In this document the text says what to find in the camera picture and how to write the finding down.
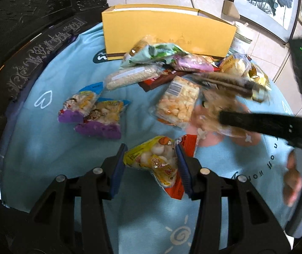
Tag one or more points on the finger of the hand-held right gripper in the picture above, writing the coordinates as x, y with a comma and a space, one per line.
233, 84
259, 123

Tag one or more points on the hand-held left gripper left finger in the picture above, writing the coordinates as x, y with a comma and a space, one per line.
117, 169

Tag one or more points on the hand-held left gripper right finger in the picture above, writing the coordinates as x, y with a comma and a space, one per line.
184, 172

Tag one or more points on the clear crinkled snack packet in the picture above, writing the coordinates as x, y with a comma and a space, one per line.
211, 105

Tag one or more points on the yellow orange snack packet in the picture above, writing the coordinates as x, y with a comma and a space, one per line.
151, 156

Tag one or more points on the yellow cardboard box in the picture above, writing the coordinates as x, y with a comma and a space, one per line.
166, 29

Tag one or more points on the person's right hand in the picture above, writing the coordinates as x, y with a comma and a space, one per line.
292, 180

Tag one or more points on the gold foil snack packet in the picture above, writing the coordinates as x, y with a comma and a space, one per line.
259, 76

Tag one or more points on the pink purple snack packet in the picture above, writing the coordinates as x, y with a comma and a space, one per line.
193, 63

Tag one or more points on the glass jar with white lid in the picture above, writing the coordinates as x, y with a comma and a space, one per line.
242, 39

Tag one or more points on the purple yellow snack packet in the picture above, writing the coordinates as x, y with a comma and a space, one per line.
103, 119
76, 105

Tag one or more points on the clear golden cracker packet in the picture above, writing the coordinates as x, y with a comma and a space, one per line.
177, 103

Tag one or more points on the cardboard corner protector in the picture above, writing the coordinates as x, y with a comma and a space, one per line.
229, 9

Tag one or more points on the brown chocolate bar packet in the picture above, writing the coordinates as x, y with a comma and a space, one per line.
156, 82

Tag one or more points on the green white snack packet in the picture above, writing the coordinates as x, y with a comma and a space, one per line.
153, 53

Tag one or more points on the clear puffed rice bar packet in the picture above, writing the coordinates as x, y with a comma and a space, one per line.
129, 77

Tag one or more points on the clear bread roll packet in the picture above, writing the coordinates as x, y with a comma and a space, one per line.
140, 46

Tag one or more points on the black carved round table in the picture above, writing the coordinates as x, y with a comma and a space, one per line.
34, 55

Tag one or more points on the black carved wooden cabinet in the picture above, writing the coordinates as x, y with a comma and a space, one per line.
21, 0

